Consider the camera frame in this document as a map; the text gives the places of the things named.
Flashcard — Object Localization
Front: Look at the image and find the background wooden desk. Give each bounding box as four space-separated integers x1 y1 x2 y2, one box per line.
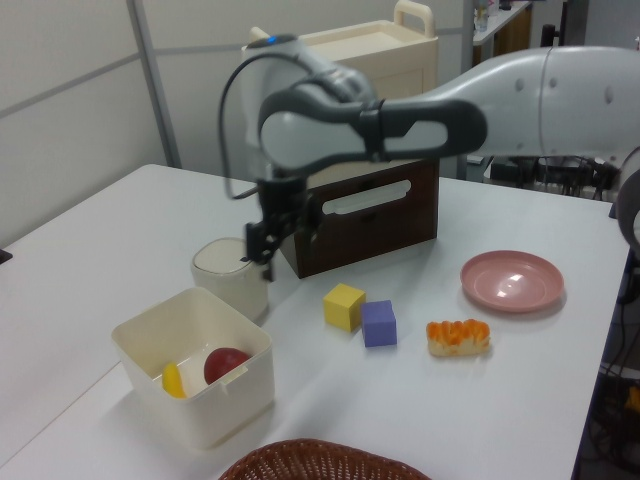
471 0 532 56

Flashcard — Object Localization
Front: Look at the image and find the purple foam cube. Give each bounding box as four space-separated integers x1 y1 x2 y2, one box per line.
359 299 399 349

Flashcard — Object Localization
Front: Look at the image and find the toy bread with orange topping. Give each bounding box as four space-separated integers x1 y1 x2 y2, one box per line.
425 318 492 358

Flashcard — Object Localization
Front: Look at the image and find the yellow toy banana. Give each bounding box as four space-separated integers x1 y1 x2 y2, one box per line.
160 362 189 400

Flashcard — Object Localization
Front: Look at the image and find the pink plastic plate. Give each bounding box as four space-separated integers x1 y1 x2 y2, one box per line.
459 250 566 314

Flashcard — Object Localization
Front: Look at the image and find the grey partition frame post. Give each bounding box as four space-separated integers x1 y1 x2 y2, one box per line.
130 0 182 169

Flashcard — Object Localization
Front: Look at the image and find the cream plastic box with handles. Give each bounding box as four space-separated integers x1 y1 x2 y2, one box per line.
240 0 442 192

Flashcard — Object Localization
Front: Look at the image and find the yellow foam cube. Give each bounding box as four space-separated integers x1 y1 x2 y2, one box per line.
322 282 367 333

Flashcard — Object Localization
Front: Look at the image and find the small cream lidded canister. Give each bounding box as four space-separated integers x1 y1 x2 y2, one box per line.
189 236 270 322

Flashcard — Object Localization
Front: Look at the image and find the dark brown wooden box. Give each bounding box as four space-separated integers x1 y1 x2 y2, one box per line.
272 156 442 280

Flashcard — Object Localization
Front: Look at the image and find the black electronics with cables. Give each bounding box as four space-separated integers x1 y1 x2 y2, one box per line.
488 154 624 199

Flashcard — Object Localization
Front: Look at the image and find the cream open plastic container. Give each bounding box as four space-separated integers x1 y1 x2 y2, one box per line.
110 286 276 452

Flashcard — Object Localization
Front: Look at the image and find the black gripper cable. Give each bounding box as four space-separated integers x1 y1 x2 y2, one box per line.
217 51 321 202

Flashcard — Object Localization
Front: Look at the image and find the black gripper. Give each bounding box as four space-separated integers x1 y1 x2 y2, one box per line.
243 175 322 284

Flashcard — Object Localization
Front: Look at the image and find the brown wicker basket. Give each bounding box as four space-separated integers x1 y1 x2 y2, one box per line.
218 438 432 480

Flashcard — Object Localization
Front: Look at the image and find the red toy apple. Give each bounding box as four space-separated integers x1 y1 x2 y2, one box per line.
202 347 251 387

